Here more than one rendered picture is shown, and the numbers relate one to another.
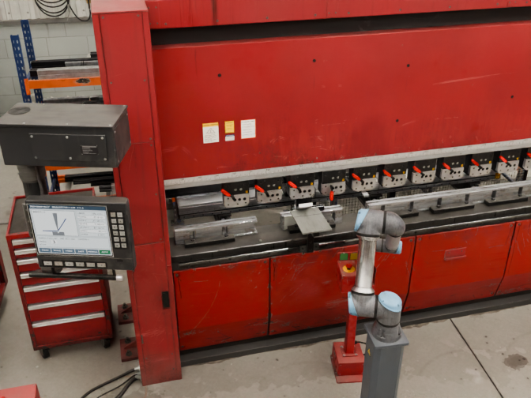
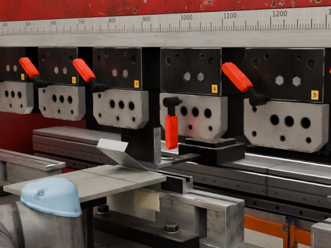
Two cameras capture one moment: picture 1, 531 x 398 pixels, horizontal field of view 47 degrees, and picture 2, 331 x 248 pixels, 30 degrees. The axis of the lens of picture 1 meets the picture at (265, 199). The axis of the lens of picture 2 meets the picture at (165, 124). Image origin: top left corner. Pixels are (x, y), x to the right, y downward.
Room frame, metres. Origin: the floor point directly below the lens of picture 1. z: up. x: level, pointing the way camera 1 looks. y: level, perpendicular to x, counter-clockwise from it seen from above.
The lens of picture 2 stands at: (2.65, -1.35, 1.28)
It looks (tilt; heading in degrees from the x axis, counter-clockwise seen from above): 8 degrees down; 58
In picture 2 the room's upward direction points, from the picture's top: 1 degrees counter-clockwise
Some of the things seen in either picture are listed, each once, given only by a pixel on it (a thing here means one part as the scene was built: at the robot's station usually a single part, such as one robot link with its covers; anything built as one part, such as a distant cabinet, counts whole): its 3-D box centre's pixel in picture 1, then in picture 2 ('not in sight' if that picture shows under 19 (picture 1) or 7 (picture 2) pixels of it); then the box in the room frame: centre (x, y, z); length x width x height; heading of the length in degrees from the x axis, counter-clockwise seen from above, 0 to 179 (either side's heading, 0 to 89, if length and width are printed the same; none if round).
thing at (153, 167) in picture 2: (303, 200); (140, 147); (3.29, -0.23, 1.05); 0.10 x 0.02 x 0.10; 104
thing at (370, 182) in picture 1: (362, 175); (294, 96); (3.38, -0.60, 1.18); 0.15 x 0.09 x 0.17; 104
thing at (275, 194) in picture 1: (268, 187); (71, 81); (3.23, -0.02, 1.18); 0.15 x 0.09 x 0.17; 104
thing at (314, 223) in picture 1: (310, 220); (86, 183); (3.15, -0.27, 1.00); 0.26 x 0.18 x 0.01; 14
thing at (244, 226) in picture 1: (216, 230); (2, 169); (3.15, 0.30, 0.92); 0.50 x 0.06 x 0.10; 104
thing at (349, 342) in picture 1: (352, 318); not in sight; (2.96, -0.54, 0.39); 0.05 x 0.05 x 0.54; 5
